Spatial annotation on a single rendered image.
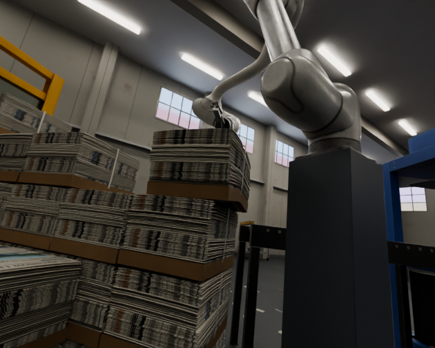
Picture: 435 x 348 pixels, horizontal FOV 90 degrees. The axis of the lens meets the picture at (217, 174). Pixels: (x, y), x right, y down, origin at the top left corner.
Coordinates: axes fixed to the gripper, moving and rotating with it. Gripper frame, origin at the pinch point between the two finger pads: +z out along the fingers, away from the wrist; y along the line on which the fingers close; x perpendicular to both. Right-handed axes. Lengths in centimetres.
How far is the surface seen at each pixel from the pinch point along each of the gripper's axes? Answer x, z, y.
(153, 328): 2, 45, 53
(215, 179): -10.1, 25.6, 15.7
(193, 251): -6, 36, 34
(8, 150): 88, 22, 8
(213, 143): -7.9, 20.9, 5.5
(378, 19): -183, -451, -187
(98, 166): 47, 14, 16
